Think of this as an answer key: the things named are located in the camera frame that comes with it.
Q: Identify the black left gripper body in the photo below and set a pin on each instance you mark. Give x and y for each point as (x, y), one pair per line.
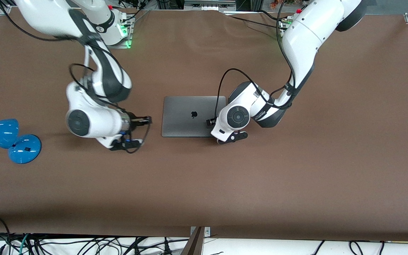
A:
(210, 123)

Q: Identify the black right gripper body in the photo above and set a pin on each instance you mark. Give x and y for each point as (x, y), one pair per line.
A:
(137, 120)

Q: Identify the grey laptop computer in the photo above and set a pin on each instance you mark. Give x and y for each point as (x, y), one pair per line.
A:
(186, 120)

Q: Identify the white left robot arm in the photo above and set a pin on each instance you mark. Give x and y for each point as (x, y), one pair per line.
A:
(306, 35)

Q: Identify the brown table cover sheet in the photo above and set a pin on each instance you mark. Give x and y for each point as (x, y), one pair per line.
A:
(296, 177)

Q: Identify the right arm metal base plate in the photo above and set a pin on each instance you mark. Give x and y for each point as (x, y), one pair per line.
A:
(129, 35)

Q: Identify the metal table edge bracket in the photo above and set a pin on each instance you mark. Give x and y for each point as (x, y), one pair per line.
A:
(194, 244)

